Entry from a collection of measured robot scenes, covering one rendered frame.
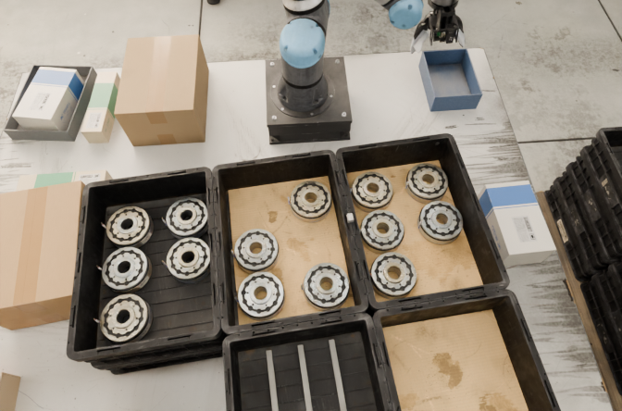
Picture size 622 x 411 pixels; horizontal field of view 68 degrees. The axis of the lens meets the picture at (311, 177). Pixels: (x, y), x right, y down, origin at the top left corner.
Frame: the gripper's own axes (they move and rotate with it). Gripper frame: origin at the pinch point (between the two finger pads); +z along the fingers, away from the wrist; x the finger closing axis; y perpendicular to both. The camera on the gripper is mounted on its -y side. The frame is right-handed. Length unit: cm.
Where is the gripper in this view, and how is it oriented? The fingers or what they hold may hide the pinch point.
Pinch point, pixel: (436, 48)
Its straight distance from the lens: 147.3
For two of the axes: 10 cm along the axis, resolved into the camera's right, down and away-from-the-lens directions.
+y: 0.3, 8.6, -5.1
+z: 1.5, 5.0, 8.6
